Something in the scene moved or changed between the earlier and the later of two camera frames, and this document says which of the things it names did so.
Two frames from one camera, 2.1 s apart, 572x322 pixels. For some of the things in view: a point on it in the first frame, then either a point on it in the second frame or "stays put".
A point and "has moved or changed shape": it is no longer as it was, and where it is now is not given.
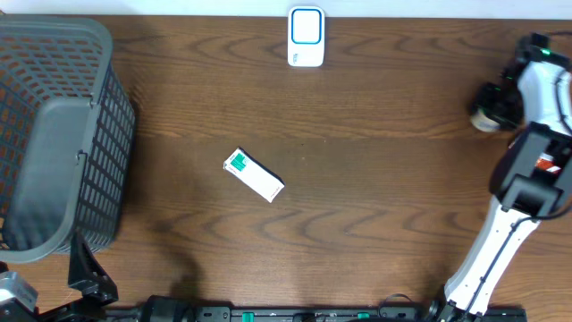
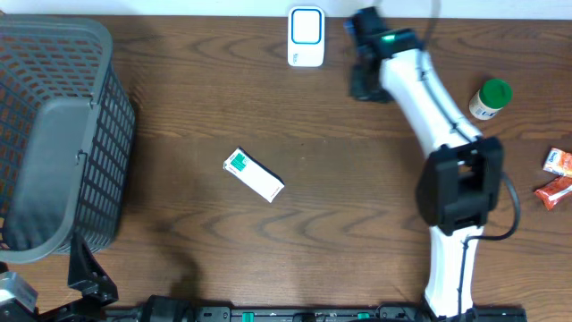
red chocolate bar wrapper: [545, 162] has moved or changed shape
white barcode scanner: [306, 36] stays put
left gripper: [93, 287] stays put
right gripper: [508, 119] -> [357, 88]
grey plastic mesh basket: [67, 132] stays put
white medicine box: [264, 181] stays put
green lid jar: [483, 122] has moved or changed shape
